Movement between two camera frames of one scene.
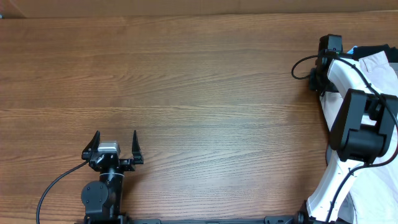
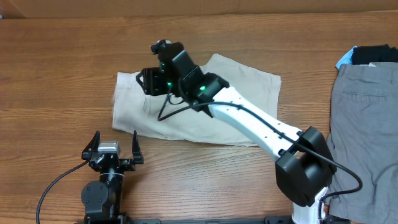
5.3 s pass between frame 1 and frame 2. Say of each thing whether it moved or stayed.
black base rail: stayed
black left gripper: stayed
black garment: stayed
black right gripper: moved
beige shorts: moved
